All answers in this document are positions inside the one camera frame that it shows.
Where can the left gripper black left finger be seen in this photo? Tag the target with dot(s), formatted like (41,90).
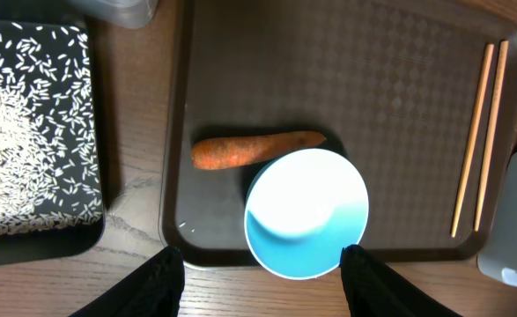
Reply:
(152,290)

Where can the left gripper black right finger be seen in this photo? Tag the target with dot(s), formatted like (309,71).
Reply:
(373,289)

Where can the light blue bowl with rice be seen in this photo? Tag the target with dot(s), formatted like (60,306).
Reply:
(302,210)

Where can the wooden chopstick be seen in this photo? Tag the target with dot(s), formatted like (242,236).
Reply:
(472,135)
(491,130)

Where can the orange carrot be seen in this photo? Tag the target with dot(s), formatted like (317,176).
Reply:
(229,152)

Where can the black waste bin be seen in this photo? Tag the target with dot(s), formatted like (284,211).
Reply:
(38,246)

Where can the clear plastic waste bin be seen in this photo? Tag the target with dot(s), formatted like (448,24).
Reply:
(131,14)

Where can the dark brown serving tray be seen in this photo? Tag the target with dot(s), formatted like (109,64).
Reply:
(390,84)

